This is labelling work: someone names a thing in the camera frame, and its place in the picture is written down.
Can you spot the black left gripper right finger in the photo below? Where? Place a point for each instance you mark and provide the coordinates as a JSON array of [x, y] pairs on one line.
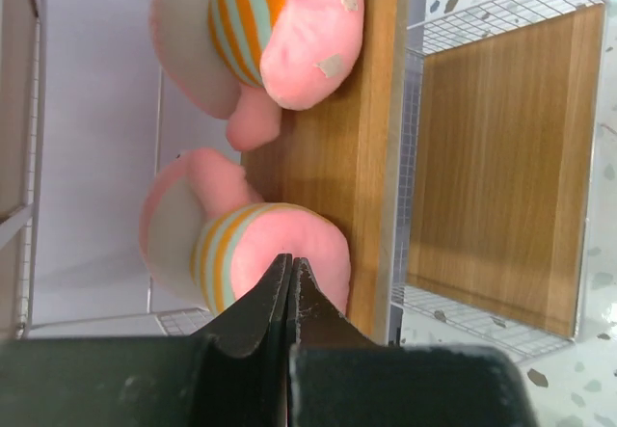
[[339, 377]]

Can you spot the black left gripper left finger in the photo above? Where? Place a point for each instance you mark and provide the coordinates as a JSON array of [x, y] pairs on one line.
[[228, 373]]

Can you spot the pink pig toy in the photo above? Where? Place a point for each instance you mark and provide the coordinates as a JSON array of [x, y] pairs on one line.
[[207, 236]]

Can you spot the pink pig striped shirt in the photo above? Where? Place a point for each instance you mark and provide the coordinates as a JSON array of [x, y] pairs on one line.
[[246, 61]]

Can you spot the white wire wooden shelf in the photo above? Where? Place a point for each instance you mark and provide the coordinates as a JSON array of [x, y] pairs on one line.
[[485, 142]]

